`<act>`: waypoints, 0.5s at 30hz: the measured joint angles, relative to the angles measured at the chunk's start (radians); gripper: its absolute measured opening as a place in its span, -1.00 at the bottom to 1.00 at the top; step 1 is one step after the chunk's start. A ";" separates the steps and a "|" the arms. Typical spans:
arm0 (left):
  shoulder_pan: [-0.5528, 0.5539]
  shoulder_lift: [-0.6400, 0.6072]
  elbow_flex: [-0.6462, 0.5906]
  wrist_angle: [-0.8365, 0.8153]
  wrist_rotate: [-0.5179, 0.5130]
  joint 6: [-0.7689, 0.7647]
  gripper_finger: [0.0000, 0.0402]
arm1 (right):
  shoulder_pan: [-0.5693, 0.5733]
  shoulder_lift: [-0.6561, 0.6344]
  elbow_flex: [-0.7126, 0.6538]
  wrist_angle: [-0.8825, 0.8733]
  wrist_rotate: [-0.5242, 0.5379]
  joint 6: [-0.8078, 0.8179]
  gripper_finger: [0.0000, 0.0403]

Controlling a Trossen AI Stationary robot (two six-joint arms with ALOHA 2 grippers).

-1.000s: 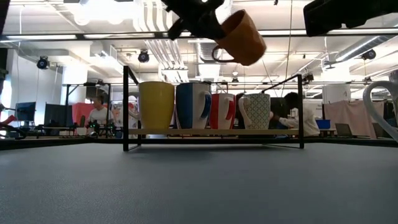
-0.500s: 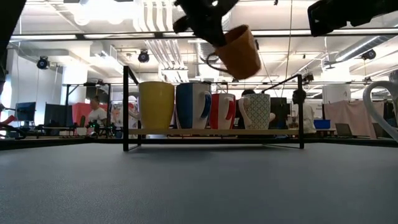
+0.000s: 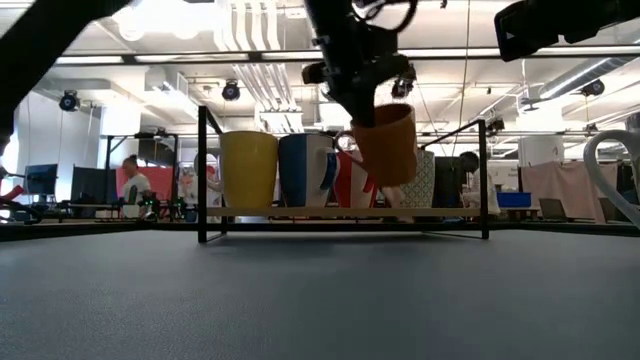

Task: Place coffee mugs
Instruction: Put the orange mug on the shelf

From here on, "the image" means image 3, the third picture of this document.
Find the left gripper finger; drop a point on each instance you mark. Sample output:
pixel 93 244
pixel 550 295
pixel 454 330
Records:
pixel 390 90
pixel 357 105

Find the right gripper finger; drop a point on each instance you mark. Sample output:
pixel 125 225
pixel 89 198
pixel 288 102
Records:
pixel 527 32

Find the plain orange mug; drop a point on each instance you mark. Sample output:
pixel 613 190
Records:
pixel 390 150

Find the red and white mug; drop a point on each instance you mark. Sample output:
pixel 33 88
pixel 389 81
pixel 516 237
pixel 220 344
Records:
pixel 345 192

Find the blue and white mug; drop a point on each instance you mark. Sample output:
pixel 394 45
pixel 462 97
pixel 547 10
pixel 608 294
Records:
pixel 295 170

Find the green lattice pattern mug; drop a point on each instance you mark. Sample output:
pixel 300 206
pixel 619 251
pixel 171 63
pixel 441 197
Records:
pixel 422 187

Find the yellow mug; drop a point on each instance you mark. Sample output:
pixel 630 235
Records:
pixel 247 170

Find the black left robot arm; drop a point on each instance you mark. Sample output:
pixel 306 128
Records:
pixel 40 50

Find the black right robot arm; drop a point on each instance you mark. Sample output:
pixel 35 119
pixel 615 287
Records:
pixel 625 10

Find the black ceiling spotlight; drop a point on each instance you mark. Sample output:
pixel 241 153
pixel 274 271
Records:
pixel 230 91
pixel 402 90
pixel 594 88
pixel 68 102

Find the dark background panel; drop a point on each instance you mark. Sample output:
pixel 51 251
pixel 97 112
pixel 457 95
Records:
pixel 447 180

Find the white cylinder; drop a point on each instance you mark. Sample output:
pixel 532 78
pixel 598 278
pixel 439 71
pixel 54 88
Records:
pixel 541 151

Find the person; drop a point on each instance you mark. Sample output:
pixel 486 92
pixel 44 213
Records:
pixel 136 187
pixel 482 190

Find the pink hanging cloth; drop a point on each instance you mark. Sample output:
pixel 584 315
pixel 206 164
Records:
pixel 570 185

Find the long linear ceiling light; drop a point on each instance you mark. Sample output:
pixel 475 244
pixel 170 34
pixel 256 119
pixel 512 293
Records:
pixel 200 57

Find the blue plastic bin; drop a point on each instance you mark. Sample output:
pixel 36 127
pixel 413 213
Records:
pixel 514 200

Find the grey open laptop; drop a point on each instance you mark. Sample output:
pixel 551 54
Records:
pixel 552 210

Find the white and red poster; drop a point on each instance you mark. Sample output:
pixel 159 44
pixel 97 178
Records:
pixel 187 182

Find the blue-grey table mat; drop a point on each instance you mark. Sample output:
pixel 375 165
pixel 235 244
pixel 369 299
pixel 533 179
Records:
pixel 300 300

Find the red fabric partition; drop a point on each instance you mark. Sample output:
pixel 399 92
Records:
pixel 160 182

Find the dark computer monitor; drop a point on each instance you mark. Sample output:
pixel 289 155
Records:
pixel 92 184
pixel 41 179

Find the silver ceiling air duct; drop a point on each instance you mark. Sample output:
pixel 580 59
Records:
pixel 575 80

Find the wooden shelf rack black frame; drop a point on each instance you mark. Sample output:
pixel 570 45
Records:
pixel 325 212

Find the black metal table frame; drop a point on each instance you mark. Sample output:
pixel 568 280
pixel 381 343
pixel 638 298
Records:
pixel 100 227

